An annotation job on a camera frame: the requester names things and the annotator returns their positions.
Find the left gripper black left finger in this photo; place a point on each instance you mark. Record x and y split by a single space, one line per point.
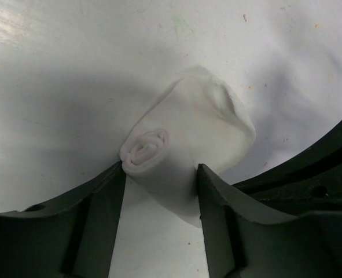
71 235

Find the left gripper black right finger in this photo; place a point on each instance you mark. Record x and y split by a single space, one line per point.
245 238

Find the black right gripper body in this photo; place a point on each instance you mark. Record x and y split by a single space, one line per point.
312 180

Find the white sock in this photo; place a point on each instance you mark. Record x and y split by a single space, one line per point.
198 120

